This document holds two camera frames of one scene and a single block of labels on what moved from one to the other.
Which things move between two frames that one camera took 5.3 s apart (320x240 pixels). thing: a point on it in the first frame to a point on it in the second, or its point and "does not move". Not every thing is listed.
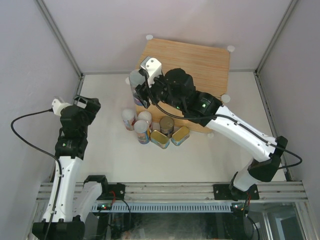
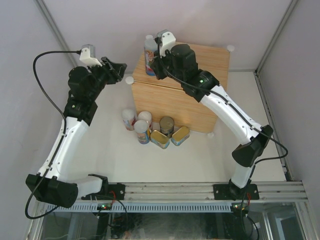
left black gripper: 92,107 to 115,72
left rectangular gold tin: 160,139 does not move
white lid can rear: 146,116 does not move
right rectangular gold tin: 180,136 does not move
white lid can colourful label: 142,128 does not move
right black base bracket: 223,192 does not move
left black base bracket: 116,192 does not move
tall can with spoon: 135,78 to 150,46
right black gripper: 143,94 to 157,61
